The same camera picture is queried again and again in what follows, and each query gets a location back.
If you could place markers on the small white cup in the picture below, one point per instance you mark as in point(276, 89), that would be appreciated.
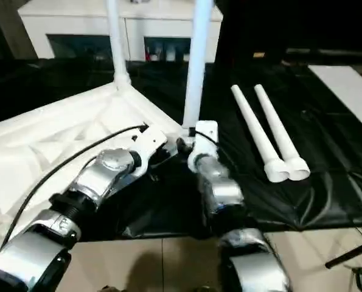
point(185, 57)

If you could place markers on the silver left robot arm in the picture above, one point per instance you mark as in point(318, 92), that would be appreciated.
point(98, 179)

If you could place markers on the white plastic table leg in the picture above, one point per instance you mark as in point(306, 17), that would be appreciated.
point(197, 61)
point(278, 127)
point(118, 42)
point(253, 127)

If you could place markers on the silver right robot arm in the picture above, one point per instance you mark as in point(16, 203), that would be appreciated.
point(226, 188)

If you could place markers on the black metal stand leg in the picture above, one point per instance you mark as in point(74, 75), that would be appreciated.
point(351, 255)

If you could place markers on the black horizontal bar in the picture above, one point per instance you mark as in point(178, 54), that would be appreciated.
point(329, 51)

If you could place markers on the small yellow label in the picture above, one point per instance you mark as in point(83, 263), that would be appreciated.
point(258, 54)

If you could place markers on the white cabinet with glass doors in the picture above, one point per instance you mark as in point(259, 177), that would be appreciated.
point(77, 24)

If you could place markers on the black plastic mat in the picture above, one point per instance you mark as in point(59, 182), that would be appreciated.
point(290, 188)

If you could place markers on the white plastic table top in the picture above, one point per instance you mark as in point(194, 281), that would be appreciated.
point(47, 137)

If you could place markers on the white flat board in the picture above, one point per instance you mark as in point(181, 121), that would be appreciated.
point(348, 94)

